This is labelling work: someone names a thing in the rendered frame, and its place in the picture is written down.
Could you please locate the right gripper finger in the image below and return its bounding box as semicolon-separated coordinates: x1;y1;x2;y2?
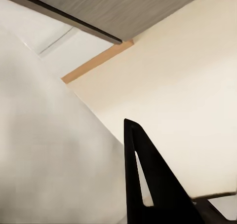
123;118;207;224

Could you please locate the paper coffee filter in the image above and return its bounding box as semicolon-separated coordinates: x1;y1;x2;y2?
0;19;150;224

